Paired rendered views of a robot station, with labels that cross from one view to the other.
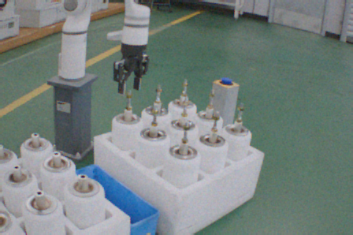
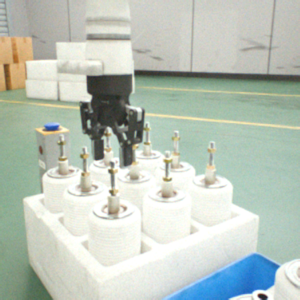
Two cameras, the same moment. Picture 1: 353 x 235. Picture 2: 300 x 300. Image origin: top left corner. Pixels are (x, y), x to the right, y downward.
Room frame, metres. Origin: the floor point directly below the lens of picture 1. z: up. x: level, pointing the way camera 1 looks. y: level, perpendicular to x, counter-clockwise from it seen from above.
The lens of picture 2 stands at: (0.86, 0.71, 0.54)
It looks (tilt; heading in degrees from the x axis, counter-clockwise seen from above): 16 degrees down; 282
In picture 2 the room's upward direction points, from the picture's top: straight up
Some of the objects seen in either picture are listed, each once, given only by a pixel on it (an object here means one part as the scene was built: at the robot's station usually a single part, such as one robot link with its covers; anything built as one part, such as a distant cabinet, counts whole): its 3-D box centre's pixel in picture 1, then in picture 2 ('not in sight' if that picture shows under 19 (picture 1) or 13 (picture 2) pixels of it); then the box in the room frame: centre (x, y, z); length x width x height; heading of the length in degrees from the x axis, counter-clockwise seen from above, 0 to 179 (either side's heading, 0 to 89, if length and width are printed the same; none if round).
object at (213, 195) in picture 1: (177, 170); (134, 241); (1.04, -0.02, 0.09); 0.39 x 0.39 x 0.18; 47
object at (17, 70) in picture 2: not in sight; (9, 76); (3.42, -3.33, 0.15); 0.30 x 0.24 x 0.30; 167
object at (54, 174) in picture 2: (183, 104); (63, 172); (1.21, -0.02, 0.25); 0.08 x 0.08 x 0.01
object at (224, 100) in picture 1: (220, 122); (55, 184); (1.30, -0.16, 0.16); 0.07 x 0.07 x 0.31; 47
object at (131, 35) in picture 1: (130, 31); (100, 53); (1.05, 0.16, 0.52); 0.11 x 0.09 x 0.06; 59
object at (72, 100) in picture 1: (72, 115); not in sight; (1.23, 0.39, 0.15); 0.15 x 0.15 x 0.30; 76
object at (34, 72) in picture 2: not in sight; (54, 69); (2.56, -2.78, 0.27); 0.39 x 0.39 x 0.18; 78
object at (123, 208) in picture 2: (128, 119); (114, 209); (1.04, 0.14, 0.25); 0.08 x 0.08 x 0.01
